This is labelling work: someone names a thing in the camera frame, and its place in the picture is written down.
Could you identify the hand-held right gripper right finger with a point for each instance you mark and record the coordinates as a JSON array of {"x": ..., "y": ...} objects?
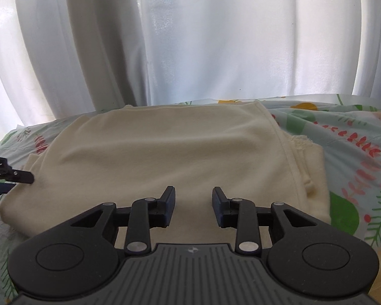
[{"x": 217, "y": 207}]

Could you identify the floral bed sheet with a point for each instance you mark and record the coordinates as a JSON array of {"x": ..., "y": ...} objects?
[{"x": 352, "y": 152}]

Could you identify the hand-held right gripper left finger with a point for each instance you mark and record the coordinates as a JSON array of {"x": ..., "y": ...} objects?
[{"x": 170, "y": 204}]

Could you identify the white curtain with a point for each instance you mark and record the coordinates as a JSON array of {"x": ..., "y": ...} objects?
[{"x": 190, "y": 38}]

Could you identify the cream long-sleeved sweater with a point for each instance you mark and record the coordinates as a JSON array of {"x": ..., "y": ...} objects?
[{"x": 165, "y": 152}]

